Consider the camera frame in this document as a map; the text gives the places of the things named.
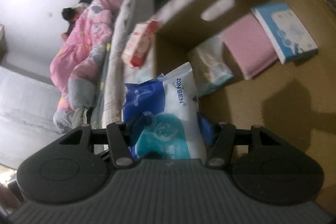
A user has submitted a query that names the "white striped rolled blanket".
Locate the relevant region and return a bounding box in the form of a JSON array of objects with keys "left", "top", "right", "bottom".
[{"left": 101, "top": 0, "right": 154, "bottom": 128}]

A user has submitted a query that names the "blue white mask box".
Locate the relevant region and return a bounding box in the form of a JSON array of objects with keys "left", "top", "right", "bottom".
[{"left": 251, "top": 2, "right": 318, "bottom": 65}]

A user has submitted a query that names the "red tissue pack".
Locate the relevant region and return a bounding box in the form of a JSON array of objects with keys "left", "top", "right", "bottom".
[{"left": 121, "top": 20, "right": 158, "bottom": 68}]

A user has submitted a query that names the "blue white wipes pack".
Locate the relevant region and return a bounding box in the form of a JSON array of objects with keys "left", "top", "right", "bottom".
[{"left": 122, "top": 63, "right": 206, "bottom": 161}]

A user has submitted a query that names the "person with dark hair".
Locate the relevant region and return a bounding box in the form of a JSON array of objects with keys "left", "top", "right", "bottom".
[{"left": 61, "top": 2, "right": 89, "bottom": 42}]

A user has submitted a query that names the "clear packaged cloth bag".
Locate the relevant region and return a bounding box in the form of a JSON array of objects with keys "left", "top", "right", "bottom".
[{"left": 187, "top": 35, "right": 234, "bottom": 97}]

